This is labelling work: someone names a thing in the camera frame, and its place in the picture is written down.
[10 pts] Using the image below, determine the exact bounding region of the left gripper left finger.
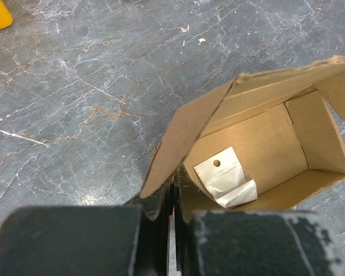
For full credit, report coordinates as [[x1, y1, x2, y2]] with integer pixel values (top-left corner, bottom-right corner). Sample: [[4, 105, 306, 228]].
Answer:
[[0, 182, 173, 275]]

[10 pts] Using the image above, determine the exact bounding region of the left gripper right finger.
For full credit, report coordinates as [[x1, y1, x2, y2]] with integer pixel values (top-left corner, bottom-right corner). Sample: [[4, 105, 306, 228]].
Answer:
[[174, 168, 345, 275]]

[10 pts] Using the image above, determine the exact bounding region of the white paper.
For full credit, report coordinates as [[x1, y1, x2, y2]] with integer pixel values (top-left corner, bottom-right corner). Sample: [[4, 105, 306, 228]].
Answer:
[[194, 147, 258, 209]]

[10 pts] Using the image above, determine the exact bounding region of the cardboard box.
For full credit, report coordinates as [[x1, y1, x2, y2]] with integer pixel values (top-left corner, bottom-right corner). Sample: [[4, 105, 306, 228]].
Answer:
[[140, 56, 345, 210]]

